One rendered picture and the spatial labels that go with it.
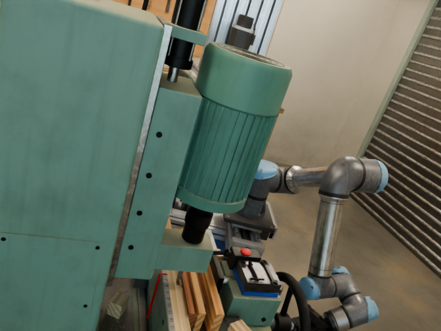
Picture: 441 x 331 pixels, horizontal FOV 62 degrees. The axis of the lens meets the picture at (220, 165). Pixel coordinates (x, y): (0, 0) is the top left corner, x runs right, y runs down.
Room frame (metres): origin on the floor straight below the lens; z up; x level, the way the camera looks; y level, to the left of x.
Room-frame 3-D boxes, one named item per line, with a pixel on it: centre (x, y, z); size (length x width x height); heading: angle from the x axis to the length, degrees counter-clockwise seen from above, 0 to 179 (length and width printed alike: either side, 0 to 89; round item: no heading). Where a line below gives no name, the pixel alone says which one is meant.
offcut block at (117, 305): (0.72, 0.14, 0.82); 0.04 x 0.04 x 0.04; 83
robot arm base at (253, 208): (1.46, -0.18, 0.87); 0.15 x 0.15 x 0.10
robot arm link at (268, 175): (1.46, -0.18, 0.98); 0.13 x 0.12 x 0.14; 121
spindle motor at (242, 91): (0.74, 0.01, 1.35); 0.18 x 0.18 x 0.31
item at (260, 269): (0.82, -0.17, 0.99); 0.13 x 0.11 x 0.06; 21
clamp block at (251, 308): (0.81, -0.17, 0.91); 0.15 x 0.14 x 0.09; 21
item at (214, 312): (0.75, -0.06, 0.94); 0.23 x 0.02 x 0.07; 21
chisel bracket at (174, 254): (0.73, 0.03, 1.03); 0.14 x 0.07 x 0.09; 111
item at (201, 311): (0.75, -0.03, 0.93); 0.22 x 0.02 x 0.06; 21
